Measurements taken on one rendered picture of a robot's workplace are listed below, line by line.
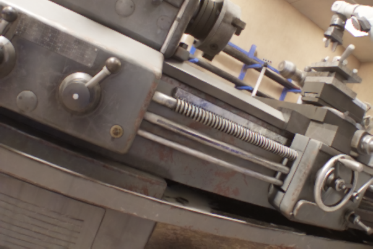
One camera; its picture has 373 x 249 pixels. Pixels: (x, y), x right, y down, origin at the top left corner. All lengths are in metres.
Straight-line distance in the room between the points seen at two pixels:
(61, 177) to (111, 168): 0.18
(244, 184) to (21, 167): 0.74
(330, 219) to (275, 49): 4.15
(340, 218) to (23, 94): 1.17
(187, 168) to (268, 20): 4.31
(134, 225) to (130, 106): 0.40
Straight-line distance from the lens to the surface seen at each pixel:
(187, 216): 0.74
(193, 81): 0.79
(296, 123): 1.00
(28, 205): 0.84
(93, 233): 0.85
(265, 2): 5.01
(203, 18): 1.00
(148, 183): 0.81
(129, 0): 0.76
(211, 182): 0.92
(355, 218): 1.17
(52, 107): 0.63
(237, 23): 0.98
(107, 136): 0.62
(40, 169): 0.67
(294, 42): 5.28
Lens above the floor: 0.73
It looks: level
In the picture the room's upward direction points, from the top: 24 degrees clockwise
